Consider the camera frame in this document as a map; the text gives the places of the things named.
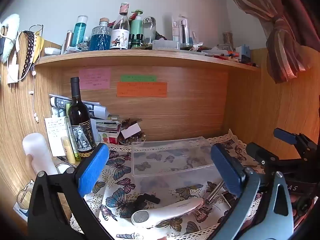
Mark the clear bottle with illustrated label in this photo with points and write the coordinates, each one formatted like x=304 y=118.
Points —
x=120 y=35

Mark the copper tube bottle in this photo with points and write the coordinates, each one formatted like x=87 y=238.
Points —
x=68 y=40

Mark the green sticky note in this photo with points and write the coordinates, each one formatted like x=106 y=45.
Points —
x=138 y=78

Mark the teal bottle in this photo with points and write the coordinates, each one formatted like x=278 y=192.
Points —
x=80 y=32

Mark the pile of pens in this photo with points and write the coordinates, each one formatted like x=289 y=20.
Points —
x=220 y=54

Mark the butterfly print tablecloth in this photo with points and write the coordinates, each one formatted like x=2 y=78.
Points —
x=120 y=180

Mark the fluffy white brush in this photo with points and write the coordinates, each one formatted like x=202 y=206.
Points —
x=10 y=27

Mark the silver metal tool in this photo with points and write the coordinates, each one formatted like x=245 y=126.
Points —
x=215 y=192

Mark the dark green ink bottle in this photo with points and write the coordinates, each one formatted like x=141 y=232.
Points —
x=137 y=42

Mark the orange sticky note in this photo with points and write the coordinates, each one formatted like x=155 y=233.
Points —
x=141 y=89

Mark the clear white brush box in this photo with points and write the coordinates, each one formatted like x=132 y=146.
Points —
x=166 y=45

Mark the small white case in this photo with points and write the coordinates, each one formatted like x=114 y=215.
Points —
x=52 y=51

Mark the wooden shelf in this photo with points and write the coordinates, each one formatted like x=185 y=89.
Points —
x=140 y=56

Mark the white handheld device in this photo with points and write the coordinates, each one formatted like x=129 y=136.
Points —
x=175 y=210

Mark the yellow plastic item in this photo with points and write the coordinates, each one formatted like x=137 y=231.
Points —
x=38 y=46

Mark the white plastic cylinder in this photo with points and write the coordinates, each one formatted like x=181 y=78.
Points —
x=37 y=150

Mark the white paper note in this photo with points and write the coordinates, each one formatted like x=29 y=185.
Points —
x=55 y=135

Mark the white card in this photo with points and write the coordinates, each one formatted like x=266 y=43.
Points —
x=130 y=130

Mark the blue and white box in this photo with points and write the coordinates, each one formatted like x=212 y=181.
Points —
x=243 y=52

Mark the stack of booklets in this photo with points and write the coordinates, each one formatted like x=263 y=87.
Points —
x=107 y=128

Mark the white charger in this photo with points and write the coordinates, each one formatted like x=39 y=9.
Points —
x=13 y=75

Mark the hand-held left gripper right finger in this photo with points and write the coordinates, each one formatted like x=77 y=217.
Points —
x=226 y=170

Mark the glass jar of sticks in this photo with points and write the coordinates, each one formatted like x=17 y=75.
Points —
x=227 y=41

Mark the rolled magazine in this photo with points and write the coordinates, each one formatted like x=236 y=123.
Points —
x=95 y=108

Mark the yellow tube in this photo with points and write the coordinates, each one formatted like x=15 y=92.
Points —
x=68 y=150

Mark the blue and white packet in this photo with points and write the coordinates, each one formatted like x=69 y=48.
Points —
x=21 y=212

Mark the dark wine bottle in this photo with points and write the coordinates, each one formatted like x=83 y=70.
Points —
x=80 y=120

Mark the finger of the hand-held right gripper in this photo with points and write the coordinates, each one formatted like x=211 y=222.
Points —
x=285 y=136
x=260 y=152

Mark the packaged toothbrush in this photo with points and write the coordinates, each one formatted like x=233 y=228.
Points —
x=182 y=28

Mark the brown striped curtain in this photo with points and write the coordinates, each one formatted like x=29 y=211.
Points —
x=282 y=30

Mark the clear plastic container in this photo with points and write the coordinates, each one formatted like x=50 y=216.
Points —
x=172 y=155

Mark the bowl of trinkets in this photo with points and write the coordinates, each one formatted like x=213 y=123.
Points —
x=136 y=137

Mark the pink sticky note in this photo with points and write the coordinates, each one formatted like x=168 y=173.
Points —
x=94 y=78

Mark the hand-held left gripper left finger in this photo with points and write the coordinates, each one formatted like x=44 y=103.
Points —
x=92 y=170

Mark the eyeglasses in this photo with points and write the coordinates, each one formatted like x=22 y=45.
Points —
x=23 y=192

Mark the round metal lid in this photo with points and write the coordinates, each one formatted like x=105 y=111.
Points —
x=60 y=167

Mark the person's right hand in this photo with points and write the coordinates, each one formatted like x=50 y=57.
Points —
x=298 y=206

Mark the blue glass bottle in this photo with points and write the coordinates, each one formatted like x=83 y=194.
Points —
x=100 y=38

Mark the glass jar with metal lid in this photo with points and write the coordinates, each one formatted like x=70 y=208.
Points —
x=149 y=31

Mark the green pump bottle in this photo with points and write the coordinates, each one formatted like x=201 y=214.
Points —
x=136 y=26

